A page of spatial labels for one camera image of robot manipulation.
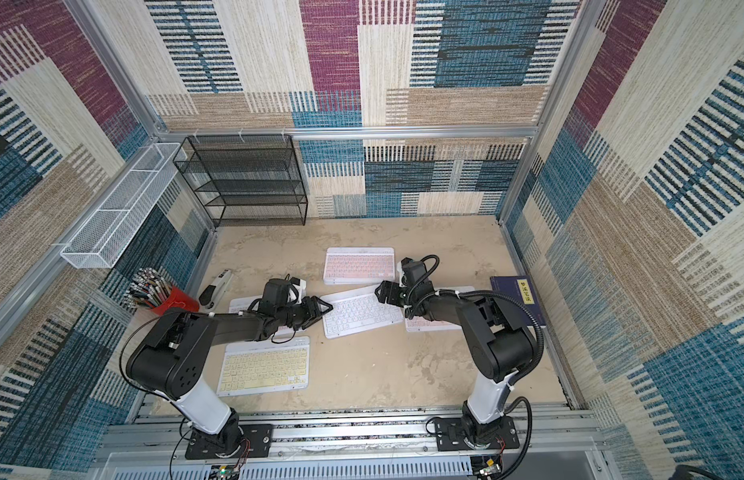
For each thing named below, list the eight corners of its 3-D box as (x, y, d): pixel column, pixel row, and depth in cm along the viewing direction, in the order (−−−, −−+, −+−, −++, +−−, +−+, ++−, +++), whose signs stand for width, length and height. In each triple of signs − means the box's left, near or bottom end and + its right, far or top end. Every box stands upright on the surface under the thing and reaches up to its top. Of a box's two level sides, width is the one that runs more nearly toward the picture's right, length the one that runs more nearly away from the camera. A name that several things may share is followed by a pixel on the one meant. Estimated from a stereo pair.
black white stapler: (205, 308, 99) (197, 300, 95) (225, 276, 107) (219, 267, 103) (213, 310, 99) (206, 302, 95) (233, 278, 107) (227, 269, 103)
